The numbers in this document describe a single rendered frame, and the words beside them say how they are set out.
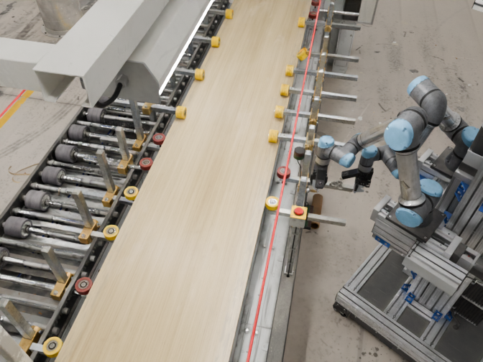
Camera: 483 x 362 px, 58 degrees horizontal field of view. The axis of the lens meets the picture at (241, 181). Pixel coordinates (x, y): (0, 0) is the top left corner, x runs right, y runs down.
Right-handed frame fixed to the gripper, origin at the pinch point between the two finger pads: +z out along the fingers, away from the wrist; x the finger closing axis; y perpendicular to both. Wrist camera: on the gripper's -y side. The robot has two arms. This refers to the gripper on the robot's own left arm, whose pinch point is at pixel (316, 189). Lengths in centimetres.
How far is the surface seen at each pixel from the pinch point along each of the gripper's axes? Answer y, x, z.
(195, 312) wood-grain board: -80, 46, 7
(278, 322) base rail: -67, 8, 28
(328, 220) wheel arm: -8.5, -9.5, 13.9
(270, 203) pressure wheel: -9.0, 23.5, 7.7
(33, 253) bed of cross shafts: -57, 146, 27
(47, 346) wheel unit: -108, 103, 7
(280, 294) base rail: -51, 10, 28
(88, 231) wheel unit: -46, 115, 12
